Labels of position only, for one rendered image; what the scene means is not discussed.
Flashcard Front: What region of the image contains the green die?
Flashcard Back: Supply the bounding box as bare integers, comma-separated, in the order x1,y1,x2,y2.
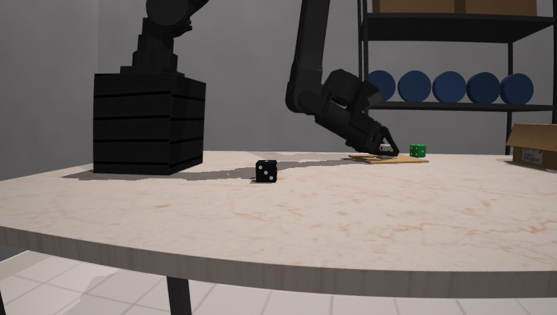
410,144,426,158

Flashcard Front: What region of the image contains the open brown cardboard box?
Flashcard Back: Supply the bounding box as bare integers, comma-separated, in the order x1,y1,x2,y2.
506,123,557,171

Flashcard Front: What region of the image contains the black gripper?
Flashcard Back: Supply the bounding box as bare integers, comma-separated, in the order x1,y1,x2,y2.
335,111,399,157

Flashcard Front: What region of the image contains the tan mat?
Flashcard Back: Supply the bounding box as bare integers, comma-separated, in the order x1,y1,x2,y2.
348,154,429,164

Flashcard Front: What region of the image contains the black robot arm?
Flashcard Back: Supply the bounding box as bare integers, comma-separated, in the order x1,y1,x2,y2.
120,0,383,134

